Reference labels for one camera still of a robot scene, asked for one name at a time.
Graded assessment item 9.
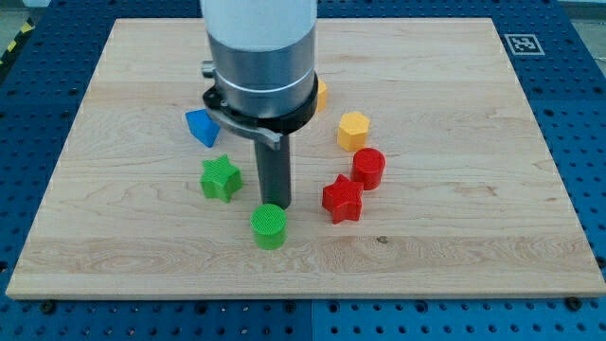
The red cylinder block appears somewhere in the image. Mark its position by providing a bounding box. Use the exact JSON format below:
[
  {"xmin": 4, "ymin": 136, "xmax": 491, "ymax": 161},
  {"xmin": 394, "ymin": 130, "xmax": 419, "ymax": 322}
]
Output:
[{"xmin": 350, "ymin": 148, "xmax": 386, "ymax": 190}]

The blue triangle block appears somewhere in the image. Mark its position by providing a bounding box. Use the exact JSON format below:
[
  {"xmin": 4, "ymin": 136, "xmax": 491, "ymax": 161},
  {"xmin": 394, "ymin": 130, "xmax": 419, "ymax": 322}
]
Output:
[{"xmin": 186, "ymin": 109, "xmax": 221, "ymax": 148}]

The dark cylindrical pointer rod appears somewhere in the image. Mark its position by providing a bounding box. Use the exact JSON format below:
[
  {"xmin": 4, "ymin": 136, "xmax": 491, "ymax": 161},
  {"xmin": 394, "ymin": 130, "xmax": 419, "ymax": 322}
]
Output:
[{"xmin": 255, "ymin": 135, "xmax": 292, "ymax": 209}]

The yellow hexagon block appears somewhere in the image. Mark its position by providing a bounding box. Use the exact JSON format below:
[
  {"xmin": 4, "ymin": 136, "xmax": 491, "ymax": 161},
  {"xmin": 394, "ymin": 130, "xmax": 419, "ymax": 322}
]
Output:
[{"xmin": 337, "ymin": 112, "xmax": 370, "ymax": 152}]

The green cylinder block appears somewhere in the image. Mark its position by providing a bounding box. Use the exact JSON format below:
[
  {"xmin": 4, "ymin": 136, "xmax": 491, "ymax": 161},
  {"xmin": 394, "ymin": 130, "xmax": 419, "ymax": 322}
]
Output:
[{"xmin": 250, "ymin": 204, "xmax": 287, "ymax": 250}]

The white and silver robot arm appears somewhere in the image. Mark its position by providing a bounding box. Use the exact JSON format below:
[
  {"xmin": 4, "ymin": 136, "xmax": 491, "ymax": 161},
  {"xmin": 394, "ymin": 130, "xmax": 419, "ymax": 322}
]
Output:
[{"xmin": 201, "ymin": 0, "xmax": 318, "ymax": 151}]

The wooden board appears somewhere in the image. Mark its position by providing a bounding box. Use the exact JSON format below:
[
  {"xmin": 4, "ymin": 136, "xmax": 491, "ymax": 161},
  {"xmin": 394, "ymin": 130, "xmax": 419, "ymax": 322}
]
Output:
[{"xmin": 7, "ymin": 18, "xmax": 605, "ymax": 300}]

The yellow block behind arm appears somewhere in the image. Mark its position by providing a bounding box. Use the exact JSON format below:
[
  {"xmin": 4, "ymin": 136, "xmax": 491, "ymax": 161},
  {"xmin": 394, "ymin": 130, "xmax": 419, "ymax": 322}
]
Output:
[{"xmin": 315, "ymin": 79, "xmax": 329, "ymax": 113}]

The white fiducial marker tag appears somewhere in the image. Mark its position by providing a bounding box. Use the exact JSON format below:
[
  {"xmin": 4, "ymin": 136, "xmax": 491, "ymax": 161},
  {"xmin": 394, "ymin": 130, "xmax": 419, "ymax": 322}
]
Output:
[{"xmin": 504, "ymin": 33, "xmax": 544, "ymax": 56}]

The red star block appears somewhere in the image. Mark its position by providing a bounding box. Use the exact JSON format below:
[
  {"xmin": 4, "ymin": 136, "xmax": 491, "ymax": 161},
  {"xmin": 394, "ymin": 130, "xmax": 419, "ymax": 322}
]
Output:
[{"xmin": 322, "ymin": 174, "xmax": 364, "ymax": 224}]

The green star block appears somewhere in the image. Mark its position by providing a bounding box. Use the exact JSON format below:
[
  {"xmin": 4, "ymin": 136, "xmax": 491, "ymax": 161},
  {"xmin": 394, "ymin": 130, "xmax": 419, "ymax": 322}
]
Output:
[{"xmin": 200, "ymin": 154, "xmax": 243, "ymax": 203}]

